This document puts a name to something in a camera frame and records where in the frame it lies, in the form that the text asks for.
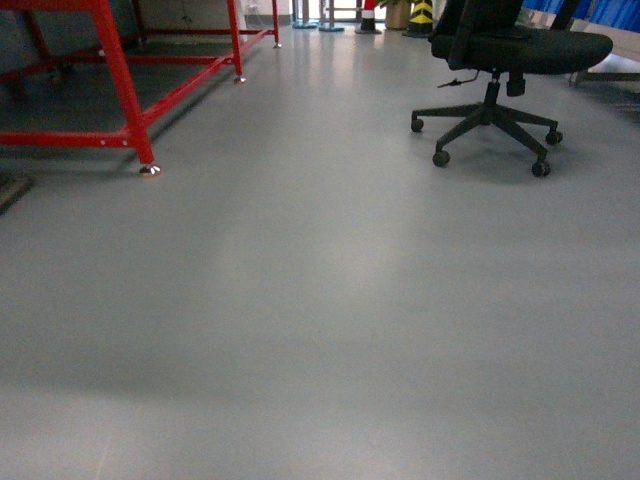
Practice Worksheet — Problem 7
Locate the red white traffic cone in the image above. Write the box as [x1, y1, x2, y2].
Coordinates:
[355, 0, 381, 35]

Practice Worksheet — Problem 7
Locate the yellow black striped bollard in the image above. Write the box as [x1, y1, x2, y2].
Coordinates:
[402, 0, 434, 39]

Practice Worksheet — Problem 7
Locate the potted green plant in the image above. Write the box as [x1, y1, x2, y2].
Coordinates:
[376, 0, 412, 30]

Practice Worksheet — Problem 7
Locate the black office chair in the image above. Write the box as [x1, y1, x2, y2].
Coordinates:
[411, 0, 613, 178]

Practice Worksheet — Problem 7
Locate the red metal table frame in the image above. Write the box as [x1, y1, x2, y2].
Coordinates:
[1, 1, 281, 178]

